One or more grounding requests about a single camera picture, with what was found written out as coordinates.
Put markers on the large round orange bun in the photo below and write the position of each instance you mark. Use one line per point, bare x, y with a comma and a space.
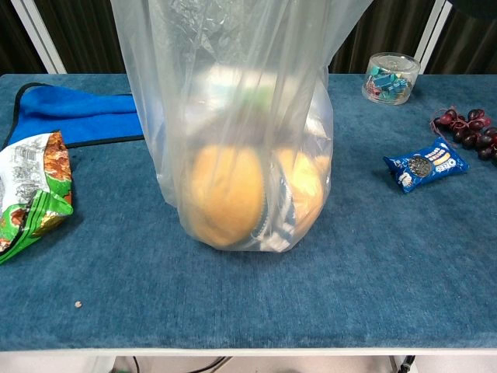
225, 194

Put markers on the white box inside bag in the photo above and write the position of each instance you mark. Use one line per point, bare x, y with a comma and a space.
225, 93

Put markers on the translucent plastic shopping bag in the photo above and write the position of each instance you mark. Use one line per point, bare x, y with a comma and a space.
233, 97

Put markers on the green snack chip bag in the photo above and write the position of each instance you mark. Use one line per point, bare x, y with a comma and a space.
27, 186

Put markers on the blue Oreo cookie pack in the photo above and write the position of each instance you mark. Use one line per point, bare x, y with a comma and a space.
425, 165

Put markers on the clear jar of binder clips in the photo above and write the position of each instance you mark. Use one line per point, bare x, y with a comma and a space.
390, 83

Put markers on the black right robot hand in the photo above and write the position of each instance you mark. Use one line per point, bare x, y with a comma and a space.
479, 5

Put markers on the blue white striped packet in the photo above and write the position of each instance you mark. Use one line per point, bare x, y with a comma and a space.
281, 217

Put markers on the blue towel with black trim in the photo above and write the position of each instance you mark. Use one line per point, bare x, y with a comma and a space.
77, 112

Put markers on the white metal frame post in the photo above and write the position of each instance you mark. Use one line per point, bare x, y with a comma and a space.
436, 37
40, 37

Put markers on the bunch of dark red grapes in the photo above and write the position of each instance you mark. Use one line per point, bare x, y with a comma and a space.
471, 136

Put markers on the blue carpet table cover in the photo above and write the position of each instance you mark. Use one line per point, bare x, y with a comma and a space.
248, 295

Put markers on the smaller round orange bun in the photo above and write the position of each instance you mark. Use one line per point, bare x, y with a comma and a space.
306, 186

